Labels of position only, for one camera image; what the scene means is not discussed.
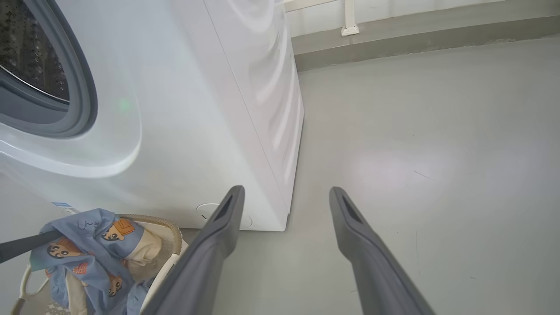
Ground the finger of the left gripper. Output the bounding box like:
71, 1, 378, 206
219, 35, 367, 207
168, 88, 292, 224
0, 231, 64, 264

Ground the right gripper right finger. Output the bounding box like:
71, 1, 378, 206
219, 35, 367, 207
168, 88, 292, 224
329, 187, 436, 315

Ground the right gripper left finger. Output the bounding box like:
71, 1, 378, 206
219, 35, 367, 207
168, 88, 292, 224
142, 185, 245, 315

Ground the blue cartoon print garment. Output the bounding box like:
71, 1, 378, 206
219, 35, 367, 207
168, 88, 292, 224
30, 208, 154, 315

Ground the cream perforated laundry basket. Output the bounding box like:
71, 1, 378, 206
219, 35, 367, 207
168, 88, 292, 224
11, 213, 189, 315

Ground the white front-load washing machine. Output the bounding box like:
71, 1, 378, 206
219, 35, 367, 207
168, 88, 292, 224
0, 0, 305, 231

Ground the grey rubber door gasket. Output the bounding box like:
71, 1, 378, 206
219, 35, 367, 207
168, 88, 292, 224
0, 0, 98, 138

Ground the steel washing machine drum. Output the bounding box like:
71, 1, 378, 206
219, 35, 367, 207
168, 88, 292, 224
0, 0, 70, 103

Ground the round white filter cover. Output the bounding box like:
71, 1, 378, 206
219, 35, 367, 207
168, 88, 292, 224
196, 203, 253, 229

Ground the white metal railing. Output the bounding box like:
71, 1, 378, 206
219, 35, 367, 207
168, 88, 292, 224
283, 0, 360, 36

